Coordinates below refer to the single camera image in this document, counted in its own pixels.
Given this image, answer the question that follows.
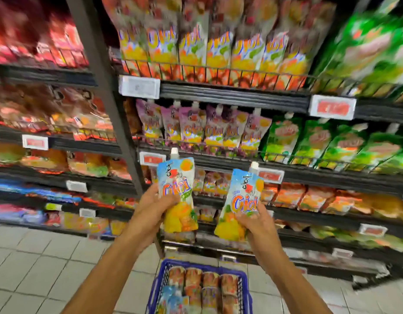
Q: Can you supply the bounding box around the person's right hand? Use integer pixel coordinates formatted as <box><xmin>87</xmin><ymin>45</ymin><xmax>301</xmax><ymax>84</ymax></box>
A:
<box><xmin>235</xmin><ymin>201</ymin><xmax>282</xmax><ymax>273</ymax></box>

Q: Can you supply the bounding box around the person's left hand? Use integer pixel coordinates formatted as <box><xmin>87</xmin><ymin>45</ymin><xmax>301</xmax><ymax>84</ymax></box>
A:
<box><xmin>128</xmin><ymin>183</ymin><xmax>181</xmax><ymax>255</ymax></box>

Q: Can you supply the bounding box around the blue spouted jelly pouch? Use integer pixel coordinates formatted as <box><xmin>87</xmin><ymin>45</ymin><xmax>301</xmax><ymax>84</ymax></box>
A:
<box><xmin>214</xmin><ymin>161</ymin><xmax>265</xmax><ymax>242</ymax></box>
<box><xmin>156</xmin><ymin>147</ymin><xmax>199</xmax><ymax>233</ymax></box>

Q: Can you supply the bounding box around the blue plastic shopping basket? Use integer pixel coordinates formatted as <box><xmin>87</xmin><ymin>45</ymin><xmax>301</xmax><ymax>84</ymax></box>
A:
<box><xmin>146</xmin><ymin>259</ymin><xmax>253</xmax><ymax>314</ymax></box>

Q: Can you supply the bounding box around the black metal store shelf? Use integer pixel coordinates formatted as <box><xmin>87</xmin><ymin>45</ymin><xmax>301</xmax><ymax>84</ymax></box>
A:
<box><xmin>0</xmin><ymin>0</ymin><xmax>403</xmax><ymax>290</ymax></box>

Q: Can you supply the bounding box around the person's left forearm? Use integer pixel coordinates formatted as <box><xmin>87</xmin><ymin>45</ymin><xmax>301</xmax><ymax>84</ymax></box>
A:
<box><xmin>62</xmin><ymin>232</ymin><xmax>153</xmax><ymax>314</ymax></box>

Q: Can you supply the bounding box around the person's right forearm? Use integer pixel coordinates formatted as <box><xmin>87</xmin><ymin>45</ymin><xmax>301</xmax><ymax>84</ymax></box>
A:
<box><xmin>253</xmin><ymin>254</ymin><xmax>333</xmax><ymax>314</ymax></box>

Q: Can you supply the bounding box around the row of orange packets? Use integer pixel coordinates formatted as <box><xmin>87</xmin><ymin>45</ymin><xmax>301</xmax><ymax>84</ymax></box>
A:
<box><xmin>260</xmin><ymin>182</ymin><xmax>403</xmax><ymax>217</ymax></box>

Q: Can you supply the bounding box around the row of yellow purple packets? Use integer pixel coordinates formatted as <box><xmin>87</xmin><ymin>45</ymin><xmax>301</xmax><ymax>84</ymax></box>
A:
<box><xmin>0</xmin><ymin>202</ymin><xmax>127</xmax><ymax>241</ymax></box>

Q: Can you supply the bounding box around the row of purple pouches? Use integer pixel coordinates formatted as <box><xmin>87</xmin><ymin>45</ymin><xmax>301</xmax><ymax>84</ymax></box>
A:
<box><xmin>135</xmin><ymin>99</ymin><xmax>273</xmax><ymax>156</ymax></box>

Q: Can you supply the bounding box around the row of orange green bags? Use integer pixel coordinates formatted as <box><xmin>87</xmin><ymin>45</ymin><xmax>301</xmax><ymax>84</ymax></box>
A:
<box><xmin>0</xmin><ymin>142</ymin><xmax>133</xmax><ymax>181</ymax></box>

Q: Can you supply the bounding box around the row of green pouches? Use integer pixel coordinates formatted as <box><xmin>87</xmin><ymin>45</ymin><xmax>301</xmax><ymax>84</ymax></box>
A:
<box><xmin>307</xmin><ymin>0</ymin><xmax>403</xmax><ymax>103</ymax></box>
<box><xmin>260</xmin><ymin>113</ymin><xmax>403</xmax><ymax>175</ymax></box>

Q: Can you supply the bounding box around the row of green yellow bags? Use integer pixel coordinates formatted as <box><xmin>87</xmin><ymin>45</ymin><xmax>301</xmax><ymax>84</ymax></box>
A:
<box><xmin>279</xmin><ymin>220</ymin><xmax>403</xmax><ymax>254</ymax></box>

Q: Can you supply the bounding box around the row of blue red packets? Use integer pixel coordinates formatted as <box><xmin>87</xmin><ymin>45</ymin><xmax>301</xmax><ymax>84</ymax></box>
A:
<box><xmin>0</xmin><ymin>181</ymin><xmax>140</xmax><ymax>210</ymax></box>

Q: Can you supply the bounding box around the row of brown orange bags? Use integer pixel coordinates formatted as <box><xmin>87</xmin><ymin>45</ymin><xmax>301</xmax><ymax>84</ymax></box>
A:
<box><xmin>0</xmin><ymin>83</ymin><xmax>116</xmax><ymax>143</ymax></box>

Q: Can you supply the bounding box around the row of orange red pouches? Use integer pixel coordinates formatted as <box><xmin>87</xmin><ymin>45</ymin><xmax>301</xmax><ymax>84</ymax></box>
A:
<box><xmin>102</xmin><ymin>0</ymin><xmax>338</xmax><ymax>92</ymax></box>

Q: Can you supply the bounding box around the row of red bags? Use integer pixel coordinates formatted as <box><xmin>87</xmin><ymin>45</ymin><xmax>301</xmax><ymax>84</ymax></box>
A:
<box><xmin>0</xmin><ymin>0</ymin><xmax>90</xmax><ymax>68</ymax></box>

